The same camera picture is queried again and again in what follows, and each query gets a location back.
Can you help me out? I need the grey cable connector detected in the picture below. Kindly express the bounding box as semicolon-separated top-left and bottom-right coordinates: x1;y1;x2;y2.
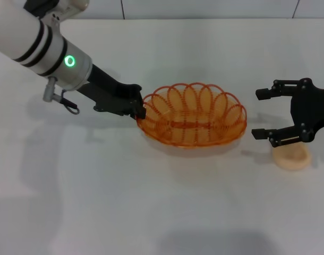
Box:
43;76;59;103

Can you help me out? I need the short grey looped cable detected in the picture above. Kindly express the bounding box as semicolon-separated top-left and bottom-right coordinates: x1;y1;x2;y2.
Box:
55;89;80;115

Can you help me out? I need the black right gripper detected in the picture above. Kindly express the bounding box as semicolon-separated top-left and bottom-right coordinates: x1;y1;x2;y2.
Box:
251;78;324;148

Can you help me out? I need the round beige bread bun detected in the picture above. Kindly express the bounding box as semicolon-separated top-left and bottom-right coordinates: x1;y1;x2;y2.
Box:
272;143;312;171

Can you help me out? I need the orange woven plastic basket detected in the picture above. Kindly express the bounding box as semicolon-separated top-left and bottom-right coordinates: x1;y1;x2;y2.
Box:
136;82;248;149

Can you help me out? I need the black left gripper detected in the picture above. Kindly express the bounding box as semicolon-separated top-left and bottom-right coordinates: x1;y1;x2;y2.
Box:
76;63;147;120

